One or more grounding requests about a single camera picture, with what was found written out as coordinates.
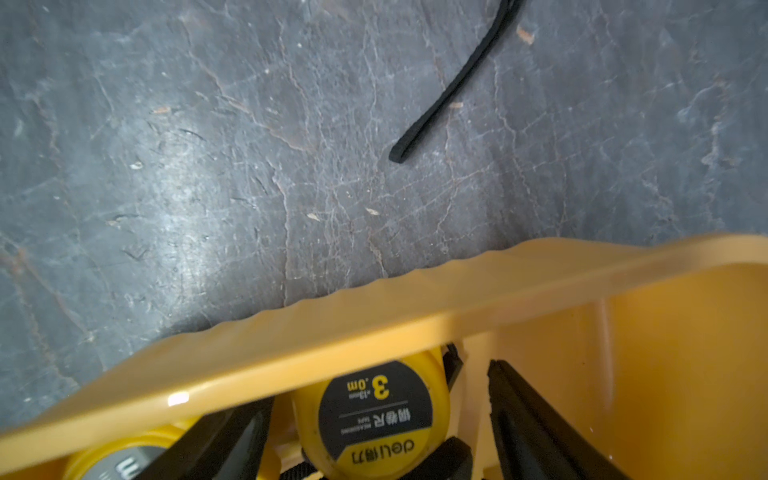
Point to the yellow storage tray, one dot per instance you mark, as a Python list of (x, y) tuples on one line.
[(656, 356)]

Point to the yellow tape measure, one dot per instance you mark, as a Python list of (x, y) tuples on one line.
[(126, 458), (388, 421)]

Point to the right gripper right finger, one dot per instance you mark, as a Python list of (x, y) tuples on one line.
[(532, 439)]

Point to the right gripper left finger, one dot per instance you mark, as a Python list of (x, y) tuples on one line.
[(203, 450)]

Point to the pink tape measure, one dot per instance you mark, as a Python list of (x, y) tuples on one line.
[(507, 14)]

